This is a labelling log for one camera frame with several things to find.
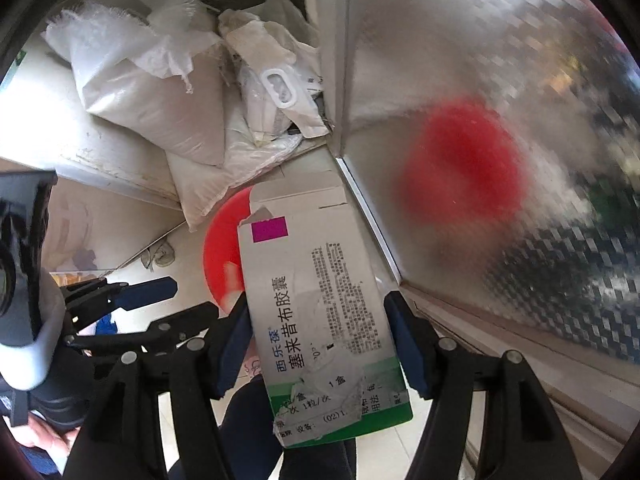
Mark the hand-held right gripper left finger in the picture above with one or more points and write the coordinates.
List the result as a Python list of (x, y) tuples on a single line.
[(235, 347)]

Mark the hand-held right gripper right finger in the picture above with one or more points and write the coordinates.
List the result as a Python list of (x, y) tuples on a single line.
[(405, 345)]

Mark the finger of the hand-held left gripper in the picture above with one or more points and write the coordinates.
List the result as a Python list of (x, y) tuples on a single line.
[(150, 287), (190, 317)]

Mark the red plastic bin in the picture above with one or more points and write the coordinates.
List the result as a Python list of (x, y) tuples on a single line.
[(222, 260)]

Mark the white green medicine box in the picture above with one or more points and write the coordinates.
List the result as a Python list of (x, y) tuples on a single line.
[(320, 310)]

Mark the person's left hand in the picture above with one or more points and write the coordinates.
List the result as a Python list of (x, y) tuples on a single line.
[(40, 440)]

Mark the white woven sack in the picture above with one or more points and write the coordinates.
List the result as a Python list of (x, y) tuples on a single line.
[(225, 165), (150, 85)]

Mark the frosted metal cabinet door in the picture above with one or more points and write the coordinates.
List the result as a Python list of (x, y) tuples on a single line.
[(500, 60)]

